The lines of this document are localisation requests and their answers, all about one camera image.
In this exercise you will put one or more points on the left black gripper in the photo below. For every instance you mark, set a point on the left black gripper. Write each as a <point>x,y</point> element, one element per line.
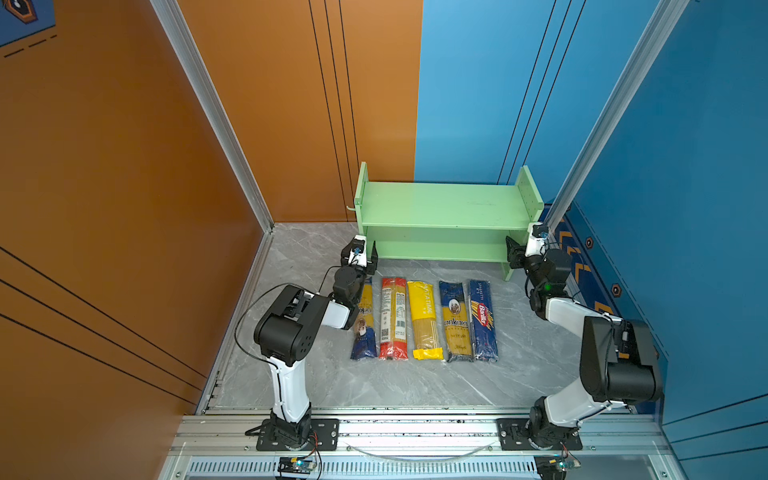
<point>371,267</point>

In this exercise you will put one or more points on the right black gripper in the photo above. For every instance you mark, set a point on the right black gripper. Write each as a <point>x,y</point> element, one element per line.
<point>515,254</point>

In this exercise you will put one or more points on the dark blue portrait spaghetti bag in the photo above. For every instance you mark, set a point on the dark blue portrait spaghetti bag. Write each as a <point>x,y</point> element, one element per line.
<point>457,330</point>

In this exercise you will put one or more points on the blue yellow spaghetti bag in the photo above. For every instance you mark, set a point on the blue yellow spaghetti bag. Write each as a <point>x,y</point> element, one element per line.
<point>364,344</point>

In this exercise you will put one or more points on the red white spaghetti bag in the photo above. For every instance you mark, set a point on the red white spaghetti bag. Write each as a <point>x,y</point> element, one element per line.
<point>393,332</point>

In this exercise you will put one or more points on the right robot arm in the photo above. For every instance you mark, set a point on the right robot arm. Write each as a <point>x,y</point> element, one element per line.
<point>618,364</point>

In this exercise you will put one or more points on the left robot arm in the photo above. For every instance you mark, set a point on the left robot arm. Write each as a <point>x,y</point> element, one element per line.
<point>286,333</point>

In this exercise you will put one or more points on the green wooden two-tier shelf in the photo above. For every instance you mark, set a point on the green wooden two-tier shelf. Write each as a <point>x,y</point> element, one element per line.
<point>446,221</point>

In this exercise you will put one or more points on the blue Barilla spaghetti box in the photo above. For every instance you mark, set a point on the blue Barilla spaghetti box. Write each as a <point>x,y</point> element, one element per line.
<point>482,321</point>

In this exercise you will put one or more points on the right green circuit board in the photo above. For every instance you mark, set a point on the right green circuit board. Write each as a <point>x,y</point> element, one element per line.
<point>555,468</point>

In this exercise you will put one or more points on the green circuit board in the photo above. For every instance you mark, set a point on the green circuit board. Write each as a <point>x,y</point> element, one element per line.
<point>555,468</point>
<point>300,468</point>

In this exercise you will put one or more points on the left green circuit board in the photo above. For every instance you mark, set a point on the left green circuit board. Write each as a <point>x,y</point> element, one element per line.
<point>300,468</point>

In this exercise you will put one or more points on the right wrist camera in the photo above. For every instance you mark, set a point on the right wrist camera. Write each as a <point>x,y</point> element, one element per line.
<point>538,234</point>

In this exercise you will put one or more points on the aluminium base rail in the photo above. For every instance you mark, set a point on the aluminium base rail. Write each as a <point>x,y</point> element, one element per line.
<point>398,443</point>

